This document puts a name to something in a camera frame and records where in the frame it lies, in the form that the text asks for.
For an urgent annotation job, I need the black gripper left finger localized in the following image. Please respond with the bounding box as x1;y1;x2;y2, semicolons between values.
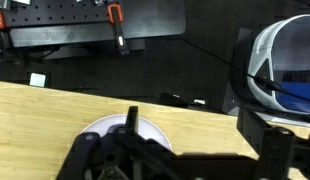
56;105;178;180

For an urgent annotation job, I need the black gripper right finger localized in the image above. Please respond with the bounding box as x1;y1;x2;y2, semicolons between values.
236;106;310;180

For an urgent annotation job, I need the white round plate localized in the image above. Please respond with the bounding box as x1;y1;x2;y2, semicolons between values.
79;113;173;153

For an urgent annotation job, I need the small white block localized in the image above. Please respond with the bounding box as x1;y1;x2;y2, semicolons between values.
29;72;47;88

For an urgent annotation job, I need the black perforated breadboard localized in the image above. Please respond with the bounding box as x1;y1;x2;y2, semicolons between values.
0;0;188;48

